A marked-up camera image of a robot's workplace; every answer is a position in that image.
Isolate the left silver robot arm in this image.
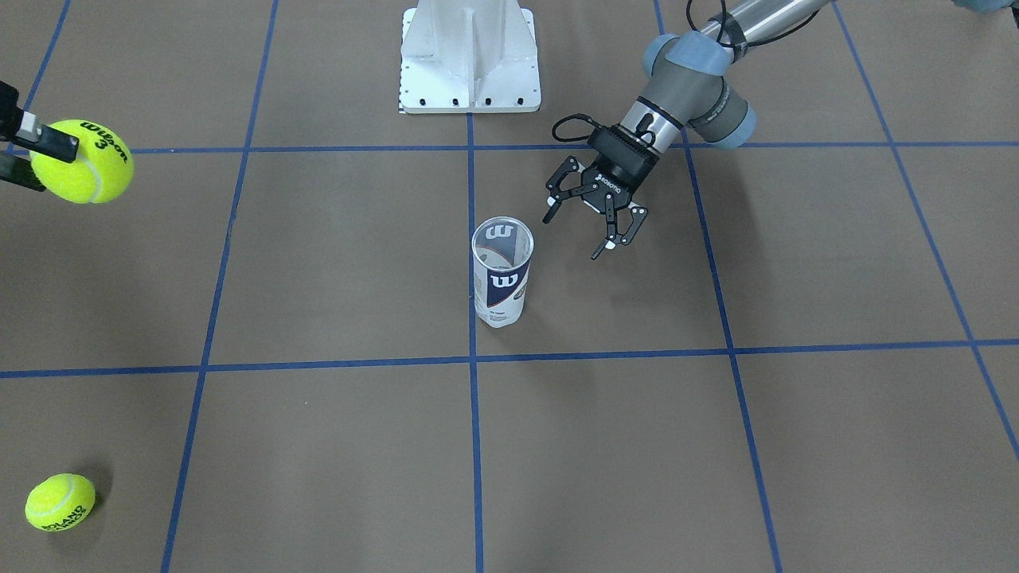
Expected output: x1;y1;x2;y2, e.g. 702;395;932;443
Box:
543;1;825;251

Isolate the clear tennis ball can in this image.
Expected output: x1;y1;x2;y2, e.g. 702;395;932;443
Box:
470;216;535;329

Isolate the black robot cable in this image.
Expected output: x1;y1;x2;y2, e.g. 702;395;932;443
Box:
551;114;618;148

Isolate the yellow Roland Garros tennis ball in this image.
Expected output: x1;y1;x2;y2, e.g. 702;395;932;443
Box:
23;473;97;532

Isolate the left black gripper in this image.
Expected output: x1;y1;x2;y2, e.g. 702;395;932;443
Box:
543;126;659;260

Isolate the yellow Wilson tennis ball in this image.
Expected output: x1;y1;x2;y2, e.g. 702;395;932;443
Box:
29;119;135;204

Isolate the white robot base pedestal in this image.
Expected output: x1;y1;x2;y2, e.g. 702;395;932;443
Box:
398;1;542;114

